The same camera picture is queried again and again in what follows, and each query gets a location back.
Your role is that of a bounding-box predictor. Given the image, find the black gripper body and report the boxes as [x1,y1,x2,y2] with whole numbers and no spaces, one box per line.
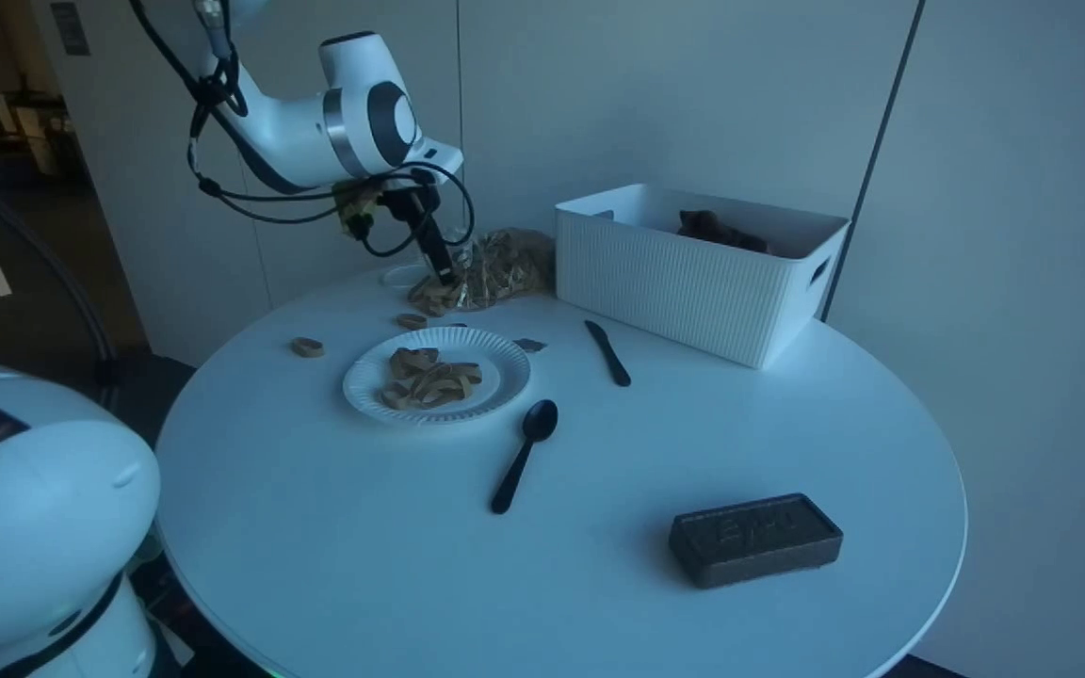
[368,164,449,238]

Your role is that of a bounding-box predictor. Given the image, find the white paper plate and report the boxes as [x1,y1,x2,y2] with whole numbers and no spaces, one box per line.
[338,320,534,428]

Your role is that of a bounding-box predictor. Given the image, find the black marker pen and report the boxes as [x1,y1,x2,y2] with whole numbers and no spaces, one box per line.
[581,316,635,390]

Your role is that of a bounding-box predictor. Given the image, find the black plastic spoon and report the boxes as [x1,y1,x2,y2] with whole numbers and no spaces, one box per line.
[487,395,562,519]

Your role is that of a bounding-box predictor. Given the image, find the white plastic storage bin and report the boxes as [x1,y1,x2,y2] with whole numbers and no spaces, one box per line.
[549,180,850,372]

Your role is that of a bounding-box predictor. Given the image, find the blurry background shelf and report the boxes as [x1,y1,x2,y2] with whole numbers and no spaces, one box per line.
[0,28,66,180]

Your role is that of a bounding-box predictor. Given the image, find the black rectangular box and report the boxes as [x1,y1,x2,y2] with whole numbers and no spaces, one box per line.
[668,488,848,591]

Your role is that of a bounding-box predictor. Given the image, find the dark wall sign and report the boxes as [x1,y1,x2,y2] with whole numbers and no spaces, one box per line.
[49,0,92,58]

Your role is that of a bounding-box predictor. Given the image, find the black wall panel strip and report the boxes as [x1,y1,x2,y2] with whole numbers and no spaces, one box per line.
[819,0,925,320]

